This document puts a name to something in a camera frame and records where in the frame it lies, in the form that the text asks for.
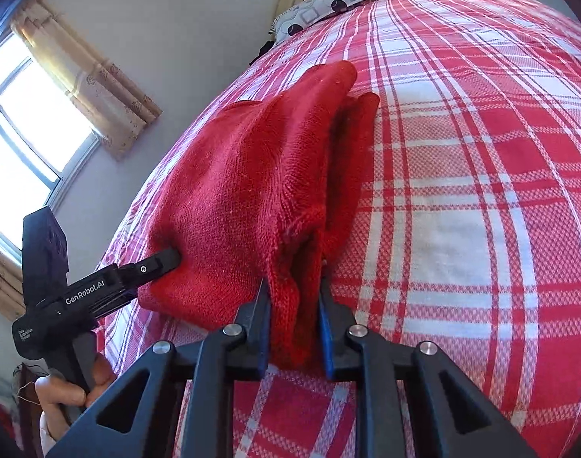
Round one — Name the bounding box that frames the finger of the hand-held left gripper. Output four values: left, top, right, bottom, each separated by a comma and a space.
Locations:
140, 247, 182, 288

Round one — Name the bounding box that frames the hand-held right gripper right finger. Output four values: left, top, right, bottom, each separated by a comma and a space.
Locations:
318, 289, 539, 458

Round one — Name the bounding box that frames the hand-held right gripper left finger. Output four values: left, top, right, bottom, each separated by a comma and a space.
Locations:
45, 279, 273, 458

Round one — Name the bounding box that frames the red knitted sweater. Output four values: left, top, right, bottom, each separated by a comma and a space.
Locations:
138, 60, 382, 373

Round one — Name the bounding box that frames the person's left hand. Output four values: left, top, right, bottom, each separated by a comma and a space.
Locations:
35, 352, 116, 440

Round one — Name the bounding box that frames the side window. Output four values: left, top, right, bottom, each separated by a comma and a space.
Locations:
0, 24, 101, 253

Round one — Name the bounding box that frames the red white plaid bed sheet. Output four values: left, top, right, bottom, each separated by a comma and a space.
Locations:
97, 0, 581, 458

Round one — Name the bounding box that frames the dark object beside bed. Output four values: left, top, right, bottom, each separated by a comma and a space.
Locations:
249, 40, 274, 66

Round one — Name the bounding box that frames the grey circle-patterned pillow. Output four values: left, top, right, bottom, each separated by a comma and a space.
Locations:
273, 0, 378, 43

